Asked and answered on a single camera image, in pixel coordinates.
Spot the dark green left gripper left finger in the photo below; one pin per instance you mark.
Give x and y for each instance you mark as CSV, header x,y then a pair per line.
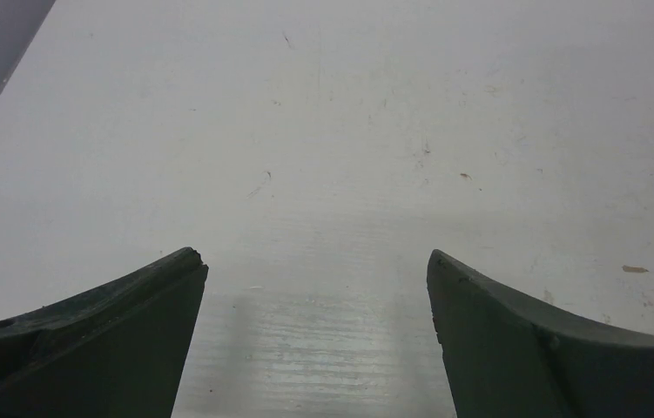
x,y
116,350

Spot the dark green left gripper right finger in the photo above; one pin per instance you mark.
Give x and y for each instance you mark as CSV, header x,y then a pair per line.
x,y
507,354

